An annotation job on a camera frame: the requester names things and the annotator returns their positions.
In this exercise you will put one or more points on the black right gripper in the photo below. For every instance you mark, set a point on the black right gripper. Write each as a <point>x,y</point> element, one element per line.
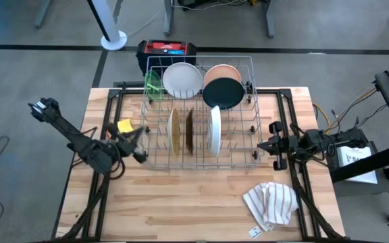
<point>282,143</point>

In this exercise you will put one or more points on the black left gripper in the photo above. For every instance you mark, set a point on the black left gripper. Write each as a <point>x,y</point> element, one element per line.
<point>125,143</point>

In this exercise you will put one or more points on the yellow patterned plate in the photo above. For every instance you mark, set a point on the yellow patterned plate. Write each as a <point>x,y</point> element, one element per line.
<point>175,133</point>

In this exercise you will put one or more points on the green translucent cup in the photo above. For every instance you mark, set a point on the green translucent cup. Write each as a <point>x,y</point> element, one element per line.
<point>154,86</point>

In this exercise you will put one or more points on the floral plate brown underside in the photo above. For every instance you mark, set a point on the floral plate brown underside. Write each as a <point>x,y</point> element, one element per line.
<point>189,133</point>

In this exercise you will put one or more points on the white deep plate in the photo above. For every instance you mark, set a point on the white deep plate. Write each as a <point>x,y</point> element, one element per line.
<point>214,131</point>

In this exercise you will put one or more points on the dark teal plate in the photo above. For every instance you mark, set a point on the dark teal plate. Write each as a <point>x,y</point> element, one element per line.
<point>223,93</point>

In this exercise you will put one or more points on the light grey plate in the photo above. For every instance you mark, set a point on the light grey plate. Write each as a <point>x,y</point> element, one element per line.
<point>182,80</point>

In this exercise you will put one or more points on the pink plate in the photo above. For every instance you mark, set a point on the pink plate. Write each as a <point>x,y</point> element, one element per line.
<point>222,71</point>

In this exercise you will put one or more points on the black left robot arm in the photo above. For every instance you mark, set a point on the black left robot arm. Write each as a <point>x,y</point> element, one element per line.
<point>69,135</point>

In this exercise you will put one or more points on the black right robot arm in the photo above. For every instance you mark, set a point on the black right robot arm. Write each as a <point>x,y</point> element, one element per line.
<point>329,140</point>

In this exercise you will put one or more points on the yellow sponge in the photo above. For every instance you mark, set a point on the yellow sponge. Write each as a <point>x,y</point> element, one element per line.
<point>125,125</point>

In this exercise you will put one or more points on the striped white dish towel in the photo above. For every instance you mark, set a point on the striped white dish towel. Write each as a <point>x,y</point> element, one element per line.
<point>270,206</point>

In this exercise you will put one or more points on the small white tag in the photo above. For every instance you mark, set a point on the small white tag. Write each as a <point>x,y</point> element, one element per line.
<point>255,232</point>

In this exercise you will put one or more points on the white printed box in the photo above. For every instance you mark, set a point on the white printed box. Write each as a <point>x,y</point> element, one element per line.
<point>356,162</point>

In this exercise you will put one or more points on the white tower fan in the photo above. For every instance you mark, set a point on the white tower fan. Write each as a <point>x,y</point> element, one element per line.
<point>113,40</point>

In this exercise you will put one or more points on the grey desk leg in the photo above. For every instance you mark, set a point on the grey desk leg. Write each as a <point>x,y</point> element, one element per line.
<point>117,10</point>
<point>42,15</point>
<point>271,20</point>
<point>168,20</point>

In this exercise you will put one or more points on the black aluminium table frame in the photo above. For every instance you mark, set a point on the black aluminium table frame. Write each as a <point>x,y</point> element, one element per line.
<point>115,94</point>

